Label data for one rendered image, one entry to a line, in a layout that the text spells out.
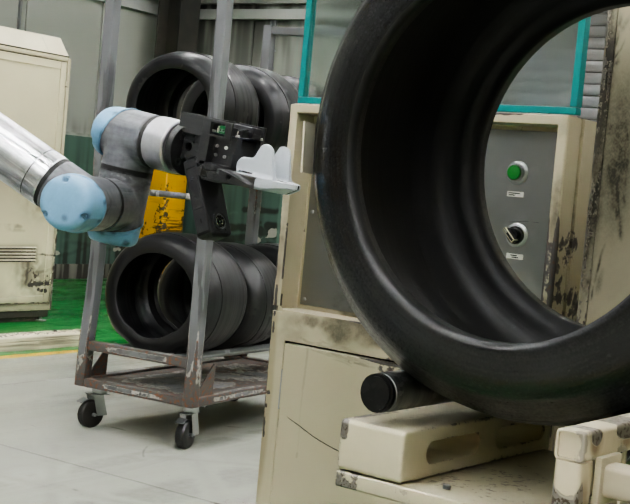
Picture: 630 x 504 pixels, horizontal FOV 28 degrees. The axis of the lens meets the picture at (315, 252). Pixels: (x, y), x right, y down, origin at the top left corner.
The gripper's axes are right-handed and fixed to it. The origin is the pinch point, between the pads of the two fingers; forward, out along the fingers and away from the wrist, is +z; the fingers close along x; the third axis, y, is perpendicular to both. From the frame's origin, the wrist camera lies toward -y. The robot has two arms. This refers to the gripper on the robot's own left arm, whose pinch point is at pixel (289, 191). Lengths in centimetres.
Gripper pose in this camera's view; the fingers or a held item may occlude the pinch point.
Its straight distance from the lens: 162.0
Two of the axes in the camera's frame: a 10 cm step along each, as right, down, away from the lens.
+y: 1.9, -9.7, -1.3
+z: 7.7, 2.3, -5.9
